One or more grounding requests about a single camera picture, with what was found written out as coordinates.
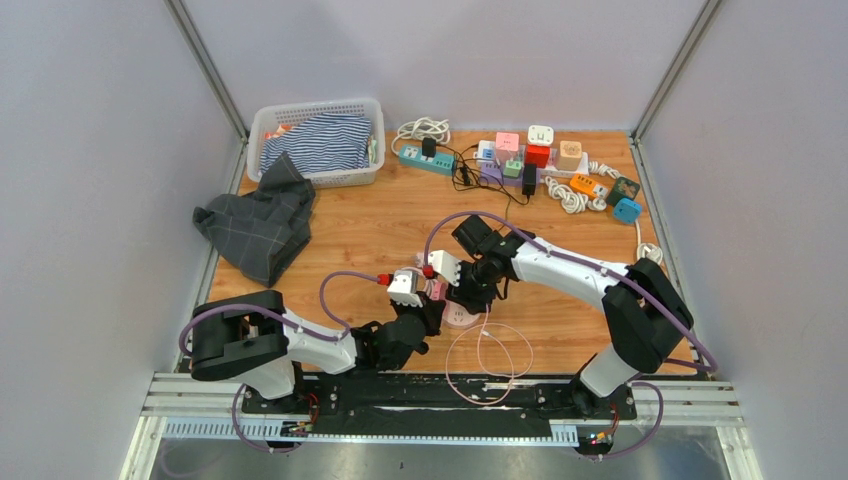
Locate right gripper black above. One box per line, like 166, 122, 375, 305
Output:
447, 257, 498, 313

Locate round pink power strip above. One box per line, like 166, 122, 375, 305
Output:
442, 301, 481, 330

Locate pink cube adapter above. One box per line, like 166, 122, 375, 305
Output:
429, 282, 448, 301

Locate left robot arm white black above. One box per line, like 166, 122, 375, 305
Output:
178, 290, 446, 413

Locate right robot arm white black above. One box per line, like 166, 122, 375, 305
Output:
427, 214, 694, 418

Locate red cube socket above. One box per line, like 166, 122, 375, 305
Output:
524, 144, 551, 169

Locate pink cube socket back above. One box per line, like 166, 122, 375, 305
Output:
494, 132, 520, 164

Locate tan cube socket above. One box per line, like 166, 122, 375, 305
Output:
556, 140, 583, 172

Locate white cube socket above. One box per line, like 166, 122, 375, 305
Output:
526, 124, 555, 147

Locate blue cube socket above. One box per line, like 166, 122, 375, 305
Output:
612, 198, 643, 225

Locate dark green cube socket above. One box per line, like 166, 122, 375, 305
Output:
605, 176, 641, 207

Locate purple power strip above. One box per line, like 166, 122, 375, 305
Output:
477, 161, 523, 187

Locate green small adapter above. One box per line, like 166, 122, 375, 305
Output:
502, 159, 523, 179

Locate black power adapter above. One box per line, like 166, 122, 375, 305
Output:
521, 163, 538, 198

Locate teal power strip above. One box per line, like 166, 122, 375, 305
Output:
398, 145, 455, 177

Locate white blue small adapter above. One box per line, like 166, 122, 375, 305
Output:
479, 148, 496, 162

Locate white long power strip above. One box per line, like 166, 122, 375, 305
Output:
473, 140, 589, 180

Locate black charger on teal strip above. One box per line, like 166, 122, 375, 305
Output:
421, 137, 438, 158

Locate orange power strip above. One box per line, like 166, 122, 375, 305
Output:
569, 174, 609, 200

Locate dark grey checked cloth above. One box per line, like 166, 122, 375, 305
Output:
192, 153, 316, 288

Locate blue white striped cloth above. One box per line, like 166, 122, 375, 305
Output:
260, 113, 372, 175

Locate white plastic basket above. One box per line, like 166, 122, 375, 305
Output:
246, 98, 386, 188

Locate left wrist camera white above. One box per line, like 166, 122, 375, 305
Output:
377, 267, 423, 307

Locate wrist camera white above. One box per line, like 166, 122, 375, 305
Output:
421, 250, 461, 287
377, 267, 423, 307

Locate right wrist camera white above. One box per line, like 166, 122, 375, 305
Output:
421, 250, 461, 287

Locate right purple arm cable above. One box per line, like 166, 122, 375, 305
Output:
423, 210, 719, 461

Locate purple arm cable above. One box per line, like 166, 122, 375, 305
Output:
423, 210, 719, 461
177, 270, 382, 456

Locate pink usb cable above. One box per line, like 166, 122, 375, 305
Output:
443, 305, 535, 407

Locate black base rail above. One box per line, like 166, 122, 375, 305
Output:
241, 372, 637, 438

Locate black thin cable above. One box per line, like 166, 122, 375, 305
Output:
437, 142, 531, 220

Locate white coiled cord middle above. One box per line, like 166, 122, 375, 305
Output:
543, 175, 607, 215

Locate white coiled cord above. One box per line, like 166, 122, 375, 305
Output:
543, 175, 607, 215
389, 116, 452, 158

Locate white coiled cord back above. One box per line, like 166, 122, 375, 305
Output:
389, 116, 452, 158

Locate white cord right edge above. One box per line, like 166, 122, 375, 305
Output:
634, 219, 665, 266

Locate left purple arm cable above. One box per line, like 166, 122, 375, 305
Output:
177, 270, 382, 456

